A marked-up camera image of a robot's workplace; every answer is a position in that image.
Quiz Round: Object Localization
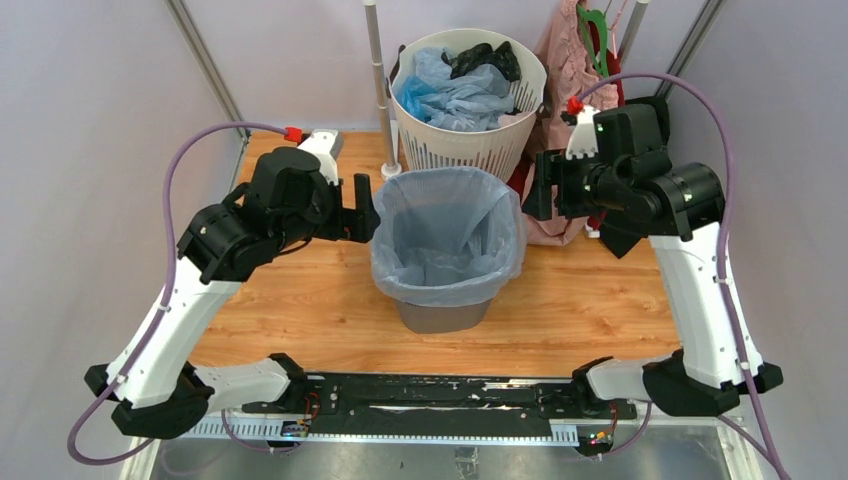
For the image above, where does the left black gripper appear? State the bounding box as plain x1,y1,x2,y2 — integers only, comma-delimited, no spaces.
275,171,380,251

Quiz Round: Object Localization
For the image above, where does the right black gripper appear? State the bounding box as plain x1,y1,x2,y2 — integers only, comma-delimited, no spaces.
520,146,628,221

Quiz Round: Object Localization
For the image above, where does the light blue plastic bag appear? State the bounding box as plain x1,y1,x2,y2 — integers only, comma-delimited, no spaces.
369,167,527,307

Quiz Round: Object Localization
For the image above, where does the grey mesh trash bin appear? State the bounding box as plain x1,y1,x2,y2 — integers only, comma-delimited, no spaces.
394,300,491,334

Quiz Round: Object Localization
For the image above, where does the white slotted laundry basket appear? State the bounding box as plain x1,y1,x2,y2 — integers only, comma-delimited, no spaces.
389,28,547,182

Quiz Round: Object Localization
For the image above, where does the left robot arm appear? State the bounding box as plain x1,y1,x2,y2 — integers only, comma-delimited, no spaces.
85,146,379,440

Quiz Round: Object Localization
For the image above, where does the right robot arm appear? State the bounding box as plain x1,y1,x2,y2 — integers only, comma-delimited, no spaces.
524,99,784,418

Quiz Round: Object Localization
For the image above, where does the white rack base foot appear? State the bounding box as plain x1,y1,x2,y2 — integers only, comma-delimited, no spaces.
380,119,405,181

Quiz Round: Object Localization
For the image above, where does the pink plastic bag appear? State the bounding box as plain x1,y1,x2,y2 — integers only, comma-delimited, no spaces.
498,112,532,128

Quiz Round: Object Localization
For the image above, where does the crumpled pale blue bag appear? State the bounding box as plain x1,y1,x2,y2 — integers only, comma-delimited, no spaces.
410,47,516,133

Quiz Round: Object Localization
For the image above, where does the pink hanging garment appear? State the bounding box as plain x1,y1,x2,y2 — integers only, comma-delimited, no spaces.
519,0,622,246

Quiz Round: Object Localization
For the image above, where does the bright blue plastic bag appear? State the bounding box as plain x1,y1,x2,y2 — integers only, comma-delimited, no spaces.
397,75,437,123

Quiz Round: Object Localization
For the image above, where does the black plastic bag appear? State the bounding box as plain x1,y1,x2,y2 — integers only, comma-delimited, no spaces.
441,41,522,82

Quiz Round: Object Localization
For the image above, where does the silver clothes rack pole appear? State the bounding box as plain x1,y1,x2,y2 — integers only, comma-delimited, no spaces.
362,0,394,163

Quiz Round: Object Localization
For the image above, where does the green clothes hanger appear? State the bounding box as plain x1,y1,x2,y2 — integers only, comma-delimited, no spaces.
576,4,610,77

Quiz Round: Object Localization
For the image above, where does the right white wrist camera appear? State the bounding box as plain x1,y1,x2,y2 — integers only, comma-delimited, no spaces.
561,96,599,160

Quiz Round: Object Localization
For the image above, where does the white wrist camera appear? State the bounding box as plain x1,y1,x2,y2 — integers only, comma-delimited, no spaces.
297,129,344,186
561,96,599,160

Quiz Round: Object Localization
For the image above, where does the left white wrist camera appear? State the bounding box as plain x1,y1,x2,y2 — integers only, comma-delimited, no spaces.
297,129,344,186

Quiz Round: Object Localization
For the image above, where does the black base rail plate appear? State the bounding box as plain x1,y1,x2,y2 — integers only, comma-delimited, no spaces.
241,372,637,438

